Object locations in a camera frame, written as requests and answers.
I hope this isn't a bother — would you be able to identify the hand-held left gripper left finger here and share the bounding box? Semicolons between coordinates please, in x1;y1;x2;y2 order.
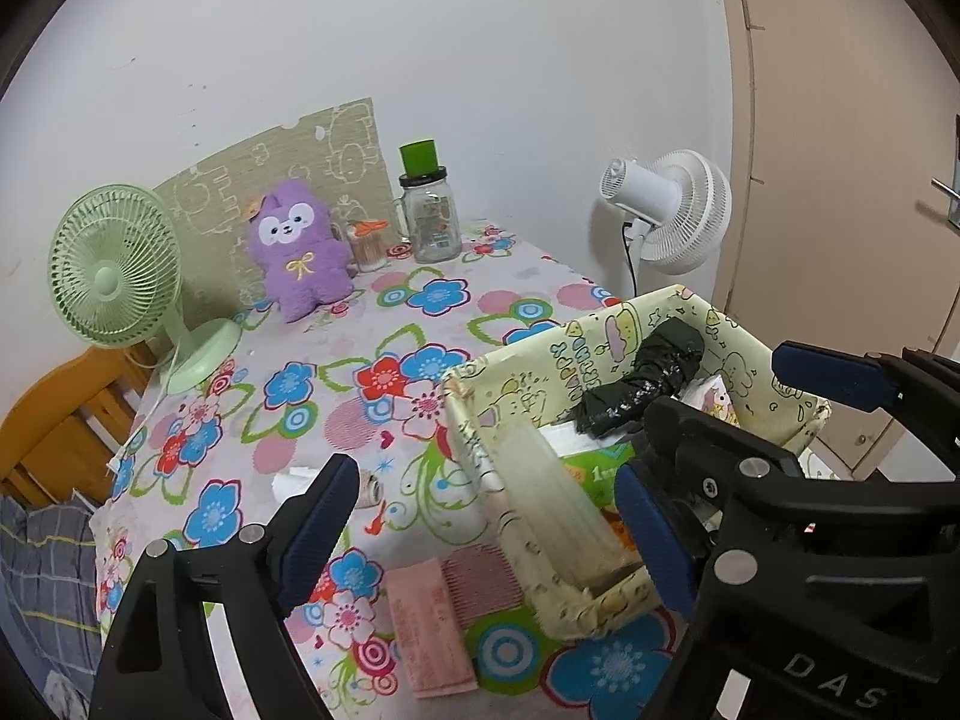
90;454;362;720

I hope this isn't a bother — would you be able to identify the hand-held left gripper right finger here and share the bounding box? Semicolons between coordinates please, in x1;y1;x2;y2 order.
614;460;704;614

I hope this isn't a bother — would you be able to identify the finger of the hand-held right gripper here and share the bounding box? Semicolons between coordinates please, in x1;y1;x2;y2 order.
643;395;960;617
772;340;960;478

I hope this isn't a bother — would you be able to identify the black sock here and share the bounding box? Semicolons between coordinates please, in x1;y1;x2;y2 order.
576;317;707;437

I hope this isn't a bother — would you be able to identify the yellow printed storage box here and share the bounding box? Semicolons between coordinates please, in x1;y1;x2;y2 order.
439;283;833;643

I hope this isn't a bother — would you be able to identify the green printed packet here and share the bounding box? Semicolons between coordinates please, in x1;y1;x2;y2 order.
559;439;640;533

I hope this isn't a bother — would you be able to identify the pink and white packet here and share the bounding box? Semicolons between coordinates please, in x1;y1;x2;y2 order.
694;377;737;422

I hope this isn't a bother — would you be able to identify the pink folded towel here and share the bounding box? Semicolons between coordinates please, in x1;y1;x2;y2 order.
385;561;479;696

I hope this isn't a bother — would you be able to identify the pink comb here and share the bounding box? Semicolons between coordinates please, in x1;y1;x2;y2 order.
441;542;527;629

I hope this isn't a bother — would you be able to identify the white desk fan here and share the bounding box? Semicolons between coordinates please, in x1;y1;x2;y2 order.
599;149;733;275

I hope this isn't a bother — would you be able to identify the floral tablecloth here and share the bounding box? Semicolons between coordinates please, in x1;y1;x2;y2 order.
90;220;725;720

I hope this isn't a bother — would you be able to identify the beige door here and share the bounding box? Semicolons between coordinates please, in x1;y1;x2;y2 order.
708;0;960;482

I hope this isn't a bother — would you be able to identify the blue plaid blanket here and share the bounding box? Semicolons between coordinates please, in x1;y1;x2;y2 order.
0;491;107;720

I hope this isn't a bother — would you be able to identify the purple plush toy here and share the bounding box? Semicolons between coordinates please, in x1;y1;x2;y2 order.
247;179;358;324

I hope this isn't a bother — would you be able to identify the toothpick holder with orange lid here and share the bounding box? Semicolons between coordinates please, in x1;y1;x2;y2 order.
346;218;393;274

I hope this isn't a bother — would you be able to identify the green desk fan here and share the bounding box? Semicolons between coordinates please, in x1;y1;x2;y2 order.
48;183;243;395

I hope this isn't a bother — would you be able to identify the glass jar with green lid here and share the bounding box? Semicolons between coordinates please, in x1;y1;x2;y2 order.
391;139;463;266

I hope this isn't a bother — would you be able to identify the white fan cable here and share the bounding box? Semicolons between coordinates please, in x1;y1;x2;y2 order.
108;345;185;475

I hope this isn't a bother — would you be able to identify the black fan cable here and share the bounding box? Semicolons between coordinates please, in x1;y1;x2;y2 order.
621;220;647;302

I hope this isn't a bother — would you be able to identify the wooden slatted frame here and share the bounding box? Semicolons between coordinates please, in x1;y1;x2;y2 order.
0;343;164;509

